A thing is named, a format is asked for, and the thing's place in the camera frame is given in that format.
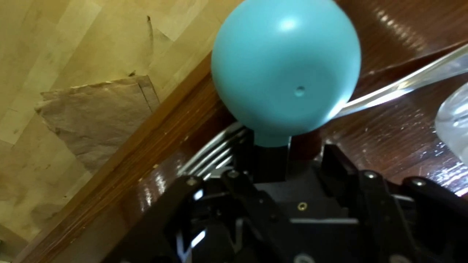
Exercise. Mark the clear plastic bag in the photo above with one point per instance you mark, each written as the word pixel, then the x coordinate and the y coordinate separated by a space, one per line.
pixel 404 83

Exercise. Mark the metal fork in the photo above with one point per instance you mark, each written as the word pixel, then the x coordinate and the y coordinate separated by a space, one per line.
pixel 214 153

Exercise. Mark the brown paper piece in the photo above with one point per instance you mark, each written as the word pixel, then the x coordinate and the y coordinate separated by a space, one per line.
pixel 97 122

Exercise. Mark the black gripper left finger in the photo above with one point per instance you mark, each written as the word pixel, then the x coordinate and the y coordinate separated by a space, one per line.
pixel 195 224

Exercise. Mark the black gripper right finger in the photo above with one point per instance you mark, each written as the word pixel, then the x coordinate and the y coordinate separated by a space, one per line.
pixel 419 224

